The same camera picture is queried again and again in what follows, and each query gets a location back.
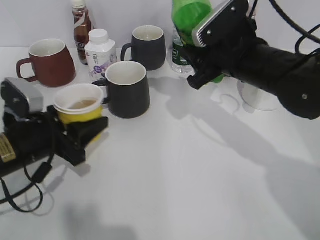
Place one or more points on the small white milk bottle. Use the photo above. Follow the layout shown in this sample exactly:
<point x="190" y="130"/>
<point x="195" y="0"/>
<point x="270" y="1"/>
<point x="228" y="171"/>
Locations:
<point x="100" y="53"/>

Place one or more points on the clear water bottle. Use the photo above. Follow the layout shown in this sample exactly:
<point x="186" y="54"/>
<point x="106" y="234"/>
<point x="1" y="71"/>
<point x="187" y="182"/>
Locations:
<point x="179" y="64"/>

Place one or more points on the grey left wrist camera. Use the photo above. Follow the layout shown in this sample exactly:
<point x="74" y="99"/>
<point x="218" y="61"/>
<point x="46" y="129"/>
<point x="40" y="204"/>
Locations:
<point x="21" y="97"/>

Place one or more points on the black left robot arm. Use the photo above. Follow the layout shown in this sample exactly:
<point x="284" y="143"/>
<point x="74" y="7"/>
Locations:
<point x="11" y="159"/>

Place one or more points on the black mug rear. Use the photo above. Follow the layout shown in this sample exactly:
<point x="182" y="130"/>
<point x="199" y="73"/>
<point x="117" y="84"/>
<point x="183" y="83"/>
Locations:
<point x="148" y="47"/>

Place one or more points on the dark red ceramic mug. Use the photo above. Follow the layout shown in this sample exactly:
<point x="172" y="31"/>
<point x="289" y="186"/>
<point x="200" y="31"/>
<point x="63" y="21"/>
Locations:
<point x="51" y="61"/>

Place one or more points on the green plastic soda bottle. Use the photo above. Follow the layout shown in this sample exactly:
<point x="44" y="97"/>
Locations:
<point x="186" y="14"/>

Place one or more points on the white ceramic mug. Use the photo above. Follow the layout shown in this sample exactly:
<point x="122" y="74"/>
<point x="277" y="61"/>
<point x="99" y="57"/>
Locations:
<point x="257" y="98"/>

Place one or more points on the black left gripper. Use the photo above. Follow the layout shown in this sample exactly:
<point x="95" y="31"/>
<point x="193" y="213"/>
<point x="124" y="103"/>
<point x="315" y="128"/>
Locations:
<point x="43" y="135"/>

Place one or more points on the black mug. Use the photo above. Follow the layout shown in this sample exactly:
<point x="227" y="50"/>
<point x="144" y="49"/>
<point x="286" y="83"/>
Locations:
<point x="148" y="47"/>
<point x="127" y="89"/>

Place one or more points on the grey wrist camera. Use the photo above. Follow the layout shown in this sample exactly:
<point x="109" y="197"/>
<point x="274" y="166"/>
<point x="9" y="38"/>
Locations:
<point x="21" y="97"/>
<point x="219" y="22"/>

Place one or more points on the brown tea bottle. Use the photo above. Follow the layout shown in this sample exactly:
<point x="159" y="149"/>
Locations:
<point x="82" y="26"/>

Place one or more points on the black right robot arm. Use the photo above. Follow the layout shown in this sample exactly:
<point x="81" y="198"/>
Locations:
<point x="293" y="78"/>

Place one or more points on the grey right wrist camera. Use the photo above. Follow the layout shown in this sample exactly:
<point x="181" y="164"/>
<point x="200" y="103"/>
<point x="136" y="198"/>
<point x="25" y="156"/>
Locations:
<point x="219" y="22"/>

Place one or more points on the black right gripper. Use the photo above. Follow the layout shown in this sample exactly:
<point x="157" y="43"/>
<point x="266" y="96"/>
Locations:
<point x="219" y="55"/>

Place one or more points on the yellow paper cup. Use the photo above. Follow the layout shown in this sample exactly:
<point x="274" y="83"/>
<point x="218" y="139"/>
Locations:
<point x="79" y="103"/>

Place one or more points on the black mug front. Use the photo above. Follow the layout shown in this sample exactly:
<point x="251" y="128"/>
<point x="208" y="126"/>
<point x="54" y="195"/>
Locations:
<point x="127" y="89"/>

